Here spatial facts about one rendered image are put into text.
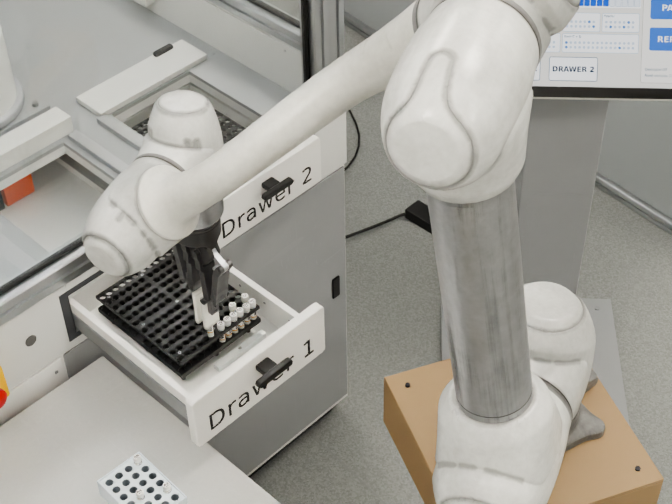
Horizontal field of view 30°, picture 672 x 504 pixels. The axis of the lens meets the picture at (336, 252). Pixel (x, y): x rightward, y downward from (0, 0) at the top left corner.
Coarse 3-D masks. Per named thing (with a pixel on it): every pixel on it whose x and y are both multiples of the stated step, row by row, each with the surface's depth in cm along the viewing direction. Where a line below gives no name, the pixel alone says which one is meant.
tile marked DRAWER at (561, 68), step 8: (552, 56) 239; (560, 56) 239; (568, 56) 239; (552, 64) 239; (560, 64) 239; (568, 64) 239; (576, 64) 239; (584, 64) 239; (592, 64) 238; (552, 72) 239; (560, 72) 239; (568, 72) 239; (576, 72) 239; (584, 72) 239; (592, 72) 239; (552, 80) 239; (560, 80) 239; (568, 80) 239; (576, 80) 239; (584, 80) 239; (592, 80) 239
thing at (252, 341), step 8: (256, 336) 210; (264, 336) 211; (240, 344) 209; (248, 344) 209; (256, 344) 211; (232, 352) 208; (240, 352) 208; (224, 360) 207; (232, 360) 207; (216, 368) 206; (224, 368) 207
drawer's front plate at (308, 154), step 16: (304, 144) 235; (288, 160) 233; (304, 160) 237; (320, 160) 241; (256, 176) 229; (272, 176) 232; (288, 176) 235; (304, 176) 239; (320, 176) 243; (240, 192) 227; (256, 192) 230; (224, 208) 226; (240, 208) 229; (256, 208) 233; (272, 208) 237; (224, 224) 228; (224, 240) 230
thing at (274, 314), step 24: (96, 288) 215; (240, 288) 216; (72, 312) 212; (96, 312) 217; (264, 312) 214; (288, 312) 208; (96, 336) 209; (120, 336) 213; (120, 360) 206; (144, 360) 201; (216, 360) 208; (144, 384) 204; (168, 384) 197; (192, 384) 205
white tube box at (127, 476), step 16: (128, 464) 198; (144, 464) 198; (112, 480) 196; (128, 480) 196; (144, 480) 196; (160, 480) 196; (112, 496) 193; (128, 496) 194; (144, 496) 194; (160, 496) 194; (176, 496) 194
